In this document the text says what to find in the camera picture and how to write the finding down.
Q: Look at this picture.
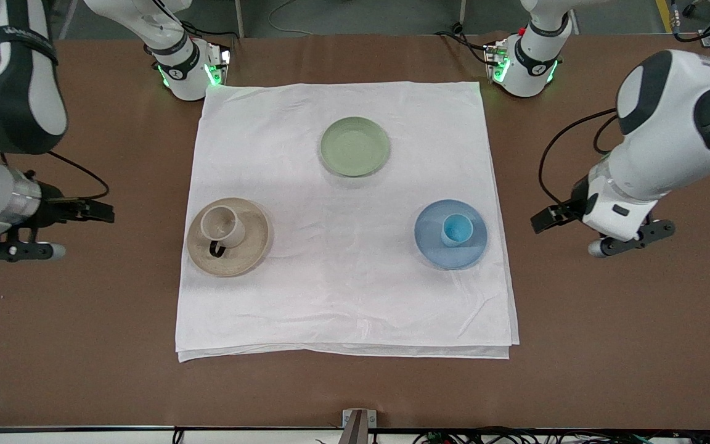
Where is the blue cup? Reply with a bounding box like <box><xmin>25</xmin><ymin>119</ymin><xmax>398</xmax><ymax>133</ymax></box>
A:
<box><xmin>441</xmin><ymin>213</ymin><xmax>475</xmax><ymax>249</ymax></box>

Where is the white mug black handle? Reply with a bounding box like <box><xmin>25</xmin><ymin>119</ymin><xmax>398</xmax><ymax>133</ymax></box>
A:
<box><xmin>200</xmin><ymin>205</ymin><xmax>247</xmax><ymax>258</ymax></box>

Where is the blue plate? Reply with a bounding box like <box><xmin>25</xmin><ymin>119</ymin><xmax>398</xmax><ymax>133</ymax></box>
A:
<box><xmin>414</xmin><ymin>199</ymin><xmax>489</xmax><ymax>270</ymax></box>

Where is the beige gray plate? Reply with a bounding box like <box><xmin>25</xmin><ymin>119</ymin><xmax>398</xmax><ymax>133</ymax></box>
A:
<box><xmin>187</xmin><ymin>197</ymin><xmax>271</xmax><ymax>278</ymax></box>

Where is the green plate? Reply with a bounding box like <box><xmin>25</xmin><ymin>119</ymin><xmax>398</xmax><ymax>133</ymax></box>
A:
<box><xmin>319</xmin><ymin>116</ymin><xmax>391</xmax><ymax>178</ymax></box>

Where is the white cloth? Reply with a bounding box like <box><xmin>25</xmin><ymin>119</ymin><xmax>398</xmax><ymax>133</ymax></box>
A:
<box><xmin>175</xmin><ymin>81</ymin><xmax>520</xmax><ymax>363</ymax></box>

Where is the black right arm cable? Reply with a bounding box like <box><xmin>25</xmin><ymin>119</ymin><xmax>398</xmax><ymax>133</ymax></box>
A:
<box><xmin>0</xmin><ymin>150</ymin><xmax>111</xmax><ymax>202</ymax></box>

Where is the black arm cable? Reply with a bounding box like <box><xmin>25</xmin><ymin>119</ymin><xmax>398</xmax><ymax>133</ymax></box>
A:
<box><xmin>538</xmin><ymin>107</ymin><xmax>619</xmax><ymax>208</ymax></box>
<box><xmin>0</xmin><ymin>150</ymin><xmax>111</xmax><ymax>202</ymax></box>

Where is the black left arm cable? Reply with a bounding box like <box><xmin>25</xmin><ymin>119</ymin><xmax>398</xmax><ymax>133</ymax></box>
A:
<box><xmin>538</xmin><ymin>107</ymin><xmax>619</xmax><ymax>208</ymax></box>

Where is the black left base cable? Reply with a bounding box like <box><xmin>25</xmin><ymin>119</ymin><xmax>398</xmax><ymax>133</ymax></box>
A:
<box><xmin>434</xmin><ymin>22</ymin><xmax>492</xmax><ymax>66</ymax></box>

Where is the black base cable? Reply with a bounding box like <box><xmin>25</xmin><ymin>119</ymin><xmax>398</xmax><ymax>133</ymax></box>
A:
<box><xmin>176</xmin><ymin>20</ymin><xmax>237</xmax><ymax>51</ymax></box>
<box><xmin>434</xmin><ymin>22</ymin><xmax>492</xmax><ymax>66</ymax></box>

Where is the black right base cable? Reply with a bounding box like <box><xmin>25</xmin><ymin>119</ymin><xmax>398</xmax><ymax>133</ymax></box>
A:
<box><xmin>176</xmin><ymin>20</ymin><xmax>237</xmax><ymax>51</ymax></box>

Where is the bundle of cables below table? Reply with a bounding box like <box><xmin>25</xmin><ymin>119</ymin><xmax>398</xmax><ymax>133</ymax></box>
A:
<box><xmin>414</xmin><ymin>432</ymin><xmax>710</xmax><ymax>444</ymax></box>

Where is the white floor cable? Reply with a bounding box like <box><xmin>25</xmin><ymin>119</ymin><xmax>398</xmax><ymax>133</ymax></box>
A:
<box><xmin>267</xmin><ymin>0</ymin><xmax>314</xmax><ymax>36</ymax></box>

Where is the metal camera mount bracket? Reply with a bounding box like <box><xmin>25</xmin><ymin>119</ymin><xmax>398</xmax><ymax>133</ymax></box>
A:
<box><xmin>341</xmin><ymin>408</ymin><xmax>377</xmax><ymax>444</ymax></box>

